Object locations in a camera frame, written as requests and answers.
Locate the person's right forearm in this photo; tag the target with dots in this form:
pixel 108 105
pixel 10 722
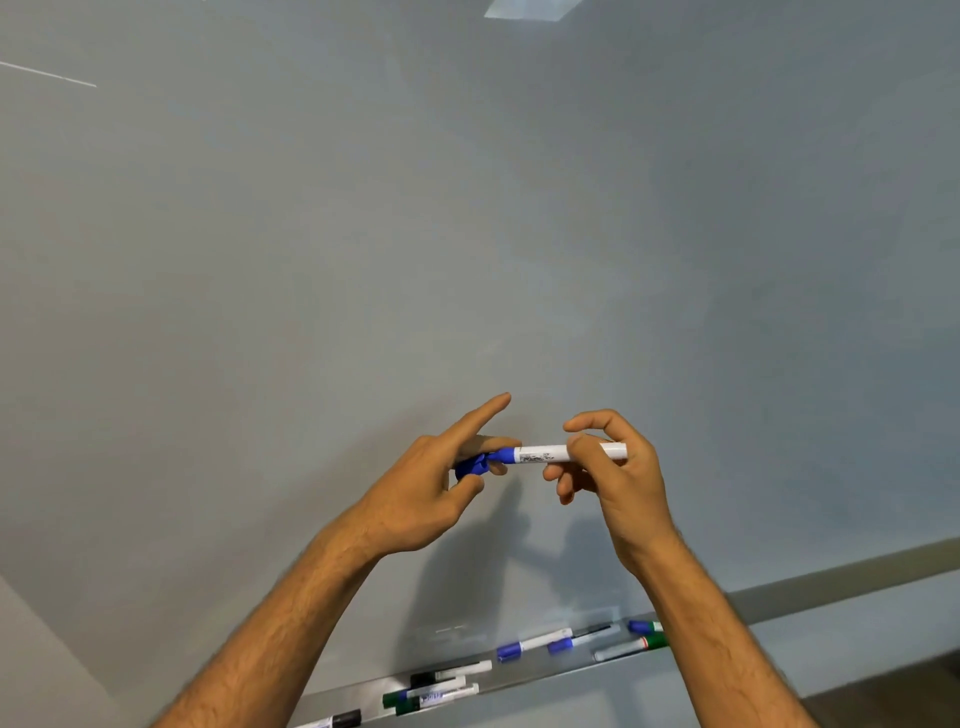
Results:
pixel 720 645

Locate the blue marker with black end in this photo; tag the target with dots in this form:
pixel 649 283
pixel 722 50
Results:
pixel 585 637

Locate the metal whiteboard tray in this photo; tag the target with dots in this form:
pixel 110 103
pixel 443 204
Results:
pixel 825 581

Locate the person's right thumb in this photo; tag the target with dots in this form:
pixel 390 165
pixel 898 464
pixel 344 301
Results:
pixel 592 456

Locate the person's left hand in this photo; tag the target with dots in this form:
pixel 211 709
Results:
pixel 405 499

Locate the white marker with blue cap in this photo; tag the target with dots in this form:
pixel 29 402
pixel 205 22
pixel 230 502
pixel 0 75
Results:
pixel 544 454
pixel 534 643

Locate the person's right hand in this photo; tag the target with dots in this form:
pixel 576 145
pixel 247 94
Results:
pixel 630 487

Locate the green marker with red band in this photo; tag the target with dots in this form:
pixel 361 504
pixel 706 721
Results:
pixel 630 648

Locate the large whiteboard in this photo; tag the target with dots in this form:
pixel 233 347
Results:
pixel 300 225

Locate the person's left middle finger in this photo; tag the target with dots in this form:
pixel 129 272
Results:
pixel 501 442

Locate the white marker with green cap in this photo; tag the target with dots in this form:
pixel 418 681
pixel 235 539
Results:
pixel 439 699
pixel 424 691

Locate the person's left forearm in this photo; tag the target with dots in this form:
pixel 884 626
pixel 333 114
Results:
pixel 277 637

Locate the person's left thumb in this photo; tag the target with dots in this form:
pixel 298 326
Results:
pixel 466 491

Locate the short blue capped marker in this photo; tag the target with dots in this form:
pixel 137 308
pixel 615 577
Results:
pixel 641 627

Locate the white marker with black cap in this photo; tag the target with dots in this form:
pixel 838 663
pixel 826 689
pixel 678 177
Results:
pixel 334 721
pixel 450 672

